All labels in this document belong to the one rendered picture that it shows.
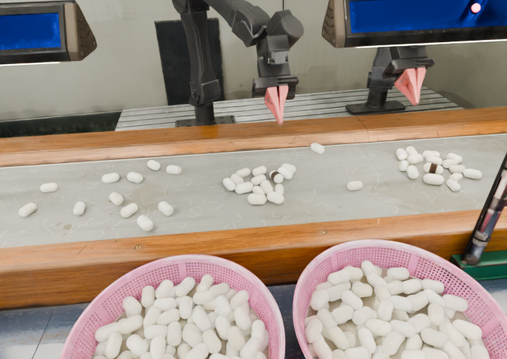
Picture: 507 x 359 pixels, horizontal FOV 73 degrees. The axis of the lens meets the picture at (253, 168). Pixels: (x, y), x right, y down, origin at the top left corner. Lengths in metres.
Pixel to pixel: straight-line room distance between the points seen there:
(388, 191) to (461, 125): 0.37
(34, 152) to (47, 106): 2.07
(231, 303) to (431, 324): 0.27
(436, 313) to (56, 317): 0.57
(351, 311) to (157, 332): 0.26
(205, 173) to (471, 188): 0.56
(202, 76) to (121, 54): 1.75
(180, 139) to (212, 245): 0.39
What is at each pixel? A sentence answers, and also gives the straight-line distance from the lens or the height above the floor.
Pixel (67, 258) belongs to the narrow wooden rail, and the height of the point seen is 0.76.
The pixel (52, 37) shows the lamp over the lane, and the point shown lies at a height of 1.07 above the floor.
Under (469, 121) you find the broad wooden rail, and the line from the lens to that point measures 1.07.
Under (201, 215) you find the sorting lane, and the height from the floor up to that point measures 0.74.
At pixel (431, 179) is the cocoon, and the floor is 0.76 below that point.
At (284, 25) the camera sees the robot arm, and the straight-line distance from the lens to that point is 0.78.
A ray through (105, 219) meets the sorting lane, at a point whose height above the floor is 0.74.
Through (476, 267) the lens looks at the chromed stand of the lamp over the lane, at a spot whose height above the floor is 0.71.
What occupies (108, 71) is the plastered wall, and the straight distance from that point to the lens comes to 2.83.
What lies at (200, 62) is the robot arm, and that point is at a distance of 1.06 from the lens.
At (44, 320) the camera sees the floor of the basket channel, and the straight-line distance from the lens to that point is 0.69.
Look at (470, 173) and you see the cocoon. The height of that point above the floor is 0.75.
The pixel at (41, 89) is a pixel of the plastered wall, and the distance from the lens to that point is 3.00.
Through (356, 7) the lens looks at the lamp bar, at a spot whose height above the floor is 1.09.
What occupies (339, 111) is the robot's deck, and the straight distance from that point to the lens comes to 1.27.
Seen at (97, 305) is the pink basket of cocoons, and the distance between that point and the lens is 0.54.
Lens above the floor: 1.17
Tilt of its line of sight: 33 degrees down
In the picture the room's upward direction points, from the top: 2 degrees counter-clockwise
